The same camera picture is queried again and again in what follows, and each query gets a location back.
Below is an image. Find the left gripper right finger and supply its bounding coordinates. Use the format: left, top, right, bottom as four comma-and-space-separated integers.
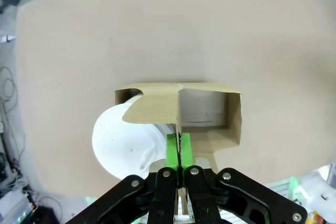
180, 132, 308, 224

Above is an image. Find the bundle of floor cables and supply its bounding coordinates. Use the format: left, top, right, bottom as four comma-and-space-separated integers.
0, 65, 27, 180

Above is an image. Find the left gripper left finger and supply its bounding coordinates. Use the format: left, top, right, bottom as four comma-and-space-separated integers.
68, 133, 181, 224

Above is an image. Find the grey device with lights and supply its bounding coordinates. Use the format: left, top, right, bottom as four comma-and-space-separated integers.
0, 189, 38, 224

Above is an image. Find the white cup with lid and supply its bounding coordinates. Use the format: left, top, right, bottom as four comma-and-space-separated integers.
92, 94, 182, 180

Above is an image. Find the brown cardboard box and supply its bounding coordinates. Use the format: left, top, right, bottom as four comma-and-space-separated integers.
114, 83, 243, 224

